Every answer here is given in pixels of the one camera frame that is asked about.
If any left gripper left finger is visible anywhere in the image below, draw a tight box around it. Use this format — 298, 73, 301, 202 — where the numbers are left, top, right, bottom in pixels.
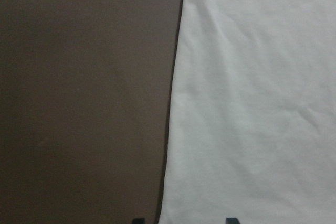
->
132, 218, 145, 224

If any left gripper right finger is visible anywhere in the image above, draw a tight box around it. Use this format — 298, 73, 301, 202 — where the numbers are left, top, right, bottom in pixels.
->
225, 217, 239, 224

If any cream long sleeve cat shirt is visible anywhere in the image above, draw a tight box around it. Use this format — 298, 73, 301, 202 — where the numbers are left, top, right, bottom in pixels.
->
159, 0, 335, 223

